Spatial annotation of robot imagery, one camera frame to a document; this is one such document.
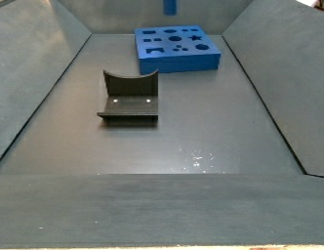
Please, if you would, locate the blue round cylinder peg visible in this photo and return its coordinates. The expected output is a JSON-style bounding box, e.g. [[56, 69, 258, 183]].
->
[[163, 0, 176, 16]]

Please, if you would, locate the blue foam shape board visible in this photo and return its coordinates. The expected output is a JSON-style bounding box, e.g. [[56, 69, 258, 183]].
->
[[135, 25, 220, 74]]

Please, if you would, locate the black curved cradle stand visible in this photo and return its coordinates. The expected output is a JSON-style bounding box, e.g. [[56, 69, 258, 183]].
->
[[96, 71, 158, 119]]

